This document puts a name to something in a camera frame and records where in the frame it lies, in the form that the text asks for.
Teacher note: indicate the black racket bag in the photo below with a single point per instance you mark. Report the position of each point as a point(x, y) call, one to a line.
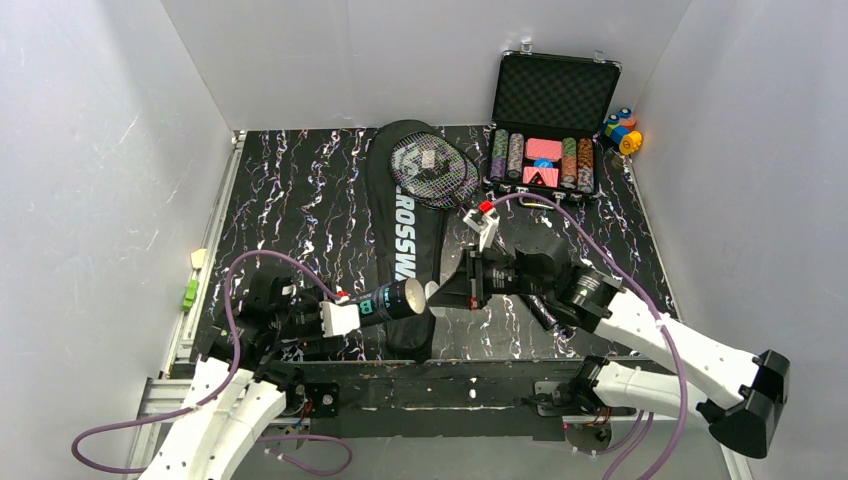
point(409, 239)

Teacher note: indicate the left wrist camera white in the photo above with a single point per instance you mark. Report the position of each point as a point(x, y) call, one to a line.
point(339, 316)

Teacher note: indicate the black poker chip case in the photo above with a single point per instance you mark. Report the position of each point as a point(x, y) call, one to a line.
point(549, 97)

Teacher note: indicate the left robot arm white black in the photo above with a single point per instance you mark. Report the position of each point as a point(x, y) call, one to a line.
point(229, 410)

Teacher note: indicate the black shuttlecock tube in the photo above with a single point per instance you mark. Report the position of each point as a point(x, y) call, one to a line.
point(395, 301)

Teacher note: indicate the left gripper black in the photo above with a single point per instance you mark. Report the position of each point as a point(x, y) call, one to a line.
point(315, 317)

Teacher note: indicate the beige block on rail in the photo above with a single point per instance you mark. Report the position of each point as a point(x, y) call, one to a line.
point(197, 258)

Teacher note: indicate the green clip on rail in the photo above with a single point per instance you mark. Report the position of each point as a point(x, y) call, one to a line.
point(190, 295)

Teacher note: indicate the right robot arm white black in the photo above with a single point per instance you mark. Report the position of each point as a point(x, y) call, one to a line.
point(738, 395)

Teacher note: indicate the colourful toy blocks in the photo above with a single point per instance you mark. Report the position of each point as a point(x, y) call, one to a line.
point(621, 130)

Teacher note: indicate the pink card deck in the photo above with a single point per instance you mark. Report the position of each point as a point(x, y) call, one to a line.
point(544, 149)

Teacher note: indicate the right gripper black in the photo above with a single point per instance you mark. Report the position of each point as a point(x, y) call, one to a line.
point(475, 279)

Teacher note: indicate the white tube lid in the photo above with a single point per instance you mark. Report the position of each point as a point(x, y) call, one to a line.
point(431, 288)

